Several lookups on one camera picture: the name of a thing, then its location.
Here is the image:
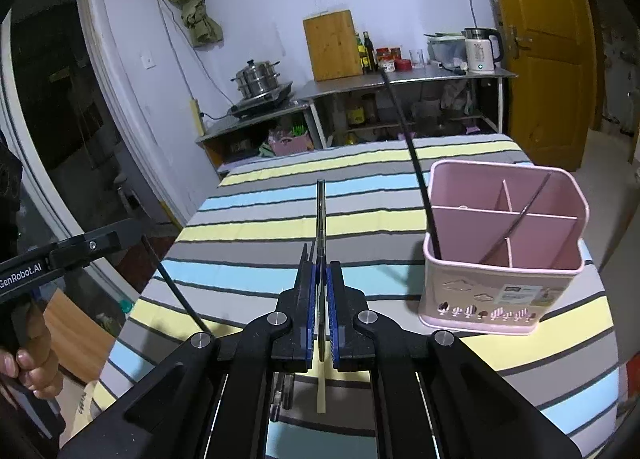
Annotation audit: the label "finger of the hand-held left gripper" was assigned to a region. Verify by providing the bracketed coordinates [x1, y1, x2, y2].
[50, 231, 122, 272]

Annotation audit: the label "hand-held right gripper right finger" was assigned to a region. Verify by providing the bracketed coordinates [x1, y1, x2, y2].
[326, 261, 588, 459]

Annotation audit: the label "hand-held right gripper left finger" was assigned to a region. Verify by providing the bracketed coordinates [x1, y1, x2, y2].
[57, 243, 322, 459]

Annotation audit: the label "thin beige handled utensil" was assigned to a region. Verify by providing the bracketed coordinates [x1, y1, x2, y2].
[314, 178, 330, 415]

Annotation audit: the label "black chopstick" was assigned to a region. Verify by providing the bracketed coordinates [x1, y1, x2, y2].
[477, 173, 553, 264]
[380, 66, 443, 260]
[141, 235, 213, 337]

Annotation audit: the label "pink utensil holder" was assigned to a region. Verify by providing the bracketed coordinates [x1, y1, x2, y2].
[419, 159, 591, 336]

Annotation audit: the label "person's left hand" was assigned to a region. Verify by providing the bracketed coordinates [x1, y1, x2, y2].
[0, 308, 64, 399]

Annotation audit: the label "striped tablecloth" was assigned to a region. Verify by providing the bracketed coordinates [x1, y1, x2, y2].
[92, 134, 621, 459]

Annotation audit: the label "pink plastic basket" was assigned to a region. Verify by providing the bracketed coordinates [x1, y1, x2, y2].
[267, 131, 315, 157]

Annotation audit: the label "beige power strip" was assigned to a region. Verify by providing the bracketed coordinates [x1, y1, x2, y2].
[188, 97, 205, 136]

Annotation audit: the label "white framed glass door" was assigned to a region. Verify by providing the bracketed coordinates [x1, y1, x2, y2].
[0, 0, 201, 260]

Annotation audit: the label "low steel kitchen shelf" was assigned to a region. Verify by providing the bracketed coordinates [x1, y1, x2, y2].
[195, 101, 313, 164]

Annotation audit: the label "black induction cooker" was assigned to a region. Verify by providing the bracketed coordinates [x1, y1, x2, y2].
[227, 81, 296, 120]

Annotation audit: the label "tall steel kitchen table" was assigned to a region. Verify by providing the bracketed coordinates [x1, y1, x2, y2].
[295, 64, 518, 150]

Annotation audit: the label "steel steamer pot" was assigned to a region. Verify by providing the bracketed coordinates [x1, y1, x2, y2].
[231, 58, 281, 100]

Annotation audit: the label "red lidded jar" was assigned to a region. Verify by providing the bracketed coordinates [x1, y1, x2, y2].
[376, 46, 402, 70]

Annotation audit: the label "sauce bottles and jars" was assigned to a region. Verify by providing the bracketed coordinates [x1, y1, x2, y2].
[356, 31, 378, 74]

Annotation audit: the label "wooden cutting board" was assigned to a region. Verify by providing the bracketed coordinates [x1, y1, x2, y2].
[303, 10, 363, 82]

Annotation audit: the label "white plastic container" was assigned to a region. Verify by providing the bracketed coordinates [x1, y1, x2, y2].
[426, 33, 468, 64]

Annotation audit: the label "white electric kettle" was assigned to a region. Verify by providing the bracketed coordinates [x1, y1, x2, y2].
[464, 27, 503, 76]

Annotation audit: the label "yellow wooden door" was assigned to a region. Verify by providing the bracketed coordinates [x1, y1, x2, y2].
[480, 0, 598, 170]

